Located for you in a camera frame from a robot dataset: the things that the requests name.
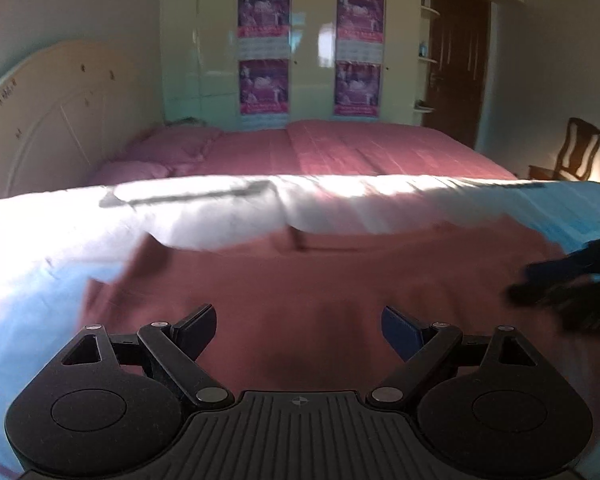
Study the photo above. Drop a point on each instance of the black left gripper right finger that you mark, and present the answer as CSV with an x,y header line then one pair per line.
x,y
488,406

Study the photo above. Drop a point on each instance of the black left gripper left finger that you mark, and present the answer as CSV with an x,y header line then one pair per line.
x,y
110,405

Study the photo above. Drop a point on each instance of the pink long-sleeve sweater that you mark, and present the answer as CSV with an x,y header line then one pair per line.
x,y
301,311

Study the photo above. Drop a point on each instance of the brown wooden chair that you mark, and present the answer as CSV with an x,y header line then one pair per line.
x,y
575,158

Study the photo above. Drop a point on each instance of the blue patterned bed sheet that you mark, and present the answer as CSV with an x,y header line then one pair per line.
x,y
52,243

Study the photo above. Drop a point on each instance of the pink pillow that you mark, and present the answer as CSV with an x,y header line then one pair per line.
x,y
172,145

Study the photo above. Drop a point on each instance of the brown wooden door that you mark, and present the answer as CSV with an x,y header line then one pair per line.
x,y
459,44

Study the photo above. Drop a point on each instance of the cream curved headboard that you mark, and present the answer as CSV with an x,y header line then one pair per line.
x,y
65,109

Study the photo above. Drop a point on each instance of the lower right pink poster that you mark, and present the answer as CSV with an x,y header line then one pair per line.
x,y
357,89

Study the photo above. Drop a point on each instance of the pink poster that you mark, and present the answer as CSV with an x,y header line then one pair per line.
x,y
263,30
360,31
263,94
357,89

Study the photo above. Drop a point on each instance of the pink folded blanket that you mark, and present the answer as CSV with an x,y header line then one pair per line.
x,y
319,147

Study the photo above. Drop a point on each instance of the white corner shelves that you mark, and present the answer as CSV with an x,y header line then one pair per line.
x,y
425,59

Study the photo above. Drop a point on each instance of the upper right pink poster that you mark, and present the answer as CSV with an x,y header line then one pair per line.
x,y
360,31

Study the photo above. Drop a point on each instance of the lower left pink poster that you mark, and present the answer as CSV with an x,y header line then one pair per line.
x,y
263,94

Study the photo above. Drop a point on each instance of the upper left pink poster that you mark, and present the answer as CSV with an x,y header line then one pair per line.
x,y
263,30

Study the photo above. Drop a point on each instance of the cream glossy wardrobe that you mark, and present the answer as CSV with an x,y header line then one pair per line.
x,y
200,68

